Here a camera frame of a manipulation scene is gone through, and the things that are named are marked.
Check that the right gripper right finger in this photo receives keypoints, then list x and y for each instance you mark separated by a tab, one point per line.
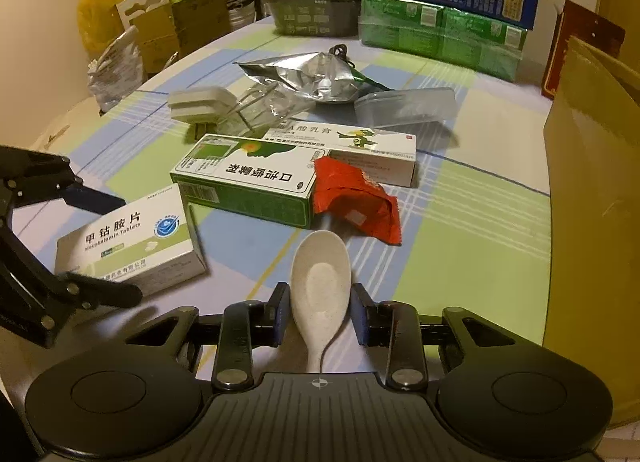
396	327

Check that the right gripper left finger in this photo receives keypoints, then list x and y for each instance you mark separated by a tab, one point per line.
245	326

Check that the blue dental floss box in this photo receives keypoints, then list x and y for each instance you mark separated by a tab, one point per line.
404	107

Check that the red snack packet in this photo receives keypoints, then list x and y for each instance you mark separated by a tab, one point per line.
348	193

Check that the white ointment box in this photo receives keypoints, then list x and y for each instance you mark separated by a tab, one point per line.
387	157

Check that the yellow plastic bag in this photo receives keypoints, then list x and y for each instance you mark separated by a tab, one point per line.
98	24

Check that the clear plastic blister packaging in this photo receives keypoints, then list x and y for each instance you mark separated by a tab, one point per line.
259	108

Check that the silver foil bag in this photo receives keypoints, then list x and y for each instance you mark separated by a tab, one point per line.
320	76

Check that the brown cardboard box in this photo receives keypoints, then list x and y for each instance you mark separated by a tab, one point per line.
592	147

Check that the green drink carton pack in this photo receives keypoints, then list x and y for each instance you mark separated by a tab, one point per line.
445	34

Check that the white printed plastic bag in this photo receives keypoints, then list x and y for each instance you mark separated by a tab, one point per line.
117	72

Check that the white plastic spoon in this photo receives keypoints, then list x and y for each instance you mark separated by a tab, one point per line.
320	281

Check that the white green tablet box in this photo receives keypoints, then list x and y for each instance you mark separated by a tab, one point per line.
150	242

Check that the green white spray box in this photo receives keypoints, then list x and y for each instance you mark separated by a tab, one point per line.
253	177

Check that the open cardboard box pile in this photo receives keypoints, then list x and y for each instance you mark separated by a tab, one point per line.
166	29

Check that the white plastic case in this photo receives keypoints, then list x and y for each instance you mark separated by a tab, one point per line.
200	105

